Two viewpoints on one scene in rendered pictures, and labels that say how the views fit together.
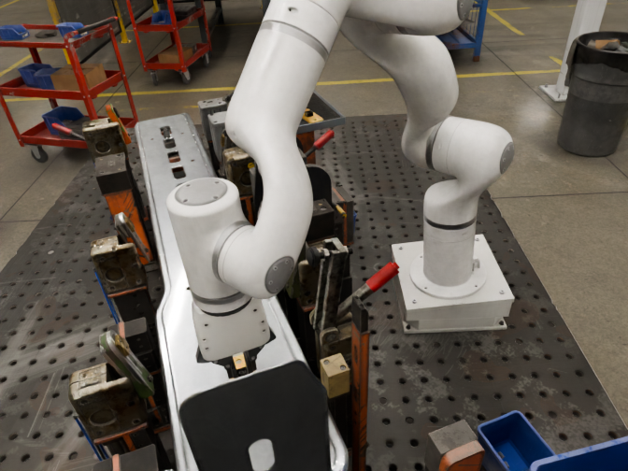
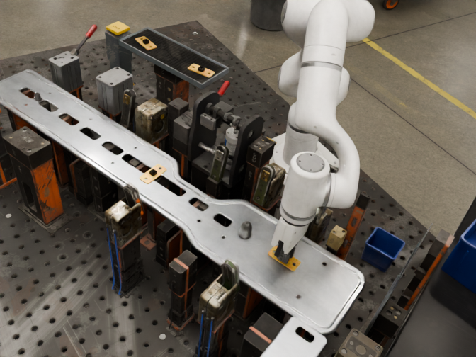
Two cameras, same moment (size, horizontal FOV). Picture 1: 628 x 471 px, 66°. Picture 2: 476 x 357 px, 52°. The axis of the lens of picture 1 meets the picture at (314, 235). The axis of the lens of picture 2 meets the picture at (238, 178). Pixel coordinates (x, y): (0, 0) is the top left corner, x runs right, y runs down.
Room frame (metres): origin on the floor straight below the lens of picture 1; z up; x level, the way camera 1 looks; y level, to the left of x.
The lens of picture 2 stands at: (-0.02, 0.74, 2.03)
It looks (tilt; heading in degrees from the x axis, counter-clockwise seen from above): 44 degrees down; 320
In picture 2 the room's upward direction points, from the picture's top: 8 degrees clockwise
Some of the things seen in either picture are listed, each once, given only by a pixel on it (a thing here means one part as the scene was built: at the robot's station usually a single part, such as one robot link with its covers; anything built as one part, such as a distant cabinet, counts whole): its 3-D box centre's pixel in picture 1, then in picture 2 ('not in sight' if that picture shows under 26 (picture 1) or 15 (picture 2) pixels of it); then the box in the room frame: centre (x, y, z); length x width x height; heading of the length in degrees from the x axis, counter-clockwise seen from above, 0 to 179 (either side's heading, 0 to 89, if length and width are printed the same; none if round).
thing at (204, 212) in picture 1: (213, 237); (307, 184); (0.48, 0.12, 1.28); 0.09 x 0.08 x 0.13; 50
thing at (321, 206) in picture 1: (318, 287); (253, 193); (0.78, 0.00, 0.91); 0.07 x 0.05 x 0.42; 109
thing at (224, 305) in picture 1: (224, 285); (298, 208); (0.48, 0.12, 1.20); 0.09 x 0.08 x 0.03; 109
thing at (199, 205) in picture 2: not in sight; (197, 239); (0.75, 0.22, 0.84); 0.12 x 0.05 x 0.29; 109
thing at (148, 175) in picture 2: not in sight; (153, 172); (0.92, 0.27, 1.01); 0.08 x 0.04 x 0.01; 109
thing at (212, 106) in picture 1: (221, 151); (71, 100); (1.53, 0.31, 0.88); 0.11 x 0.10 x 0.36; 109
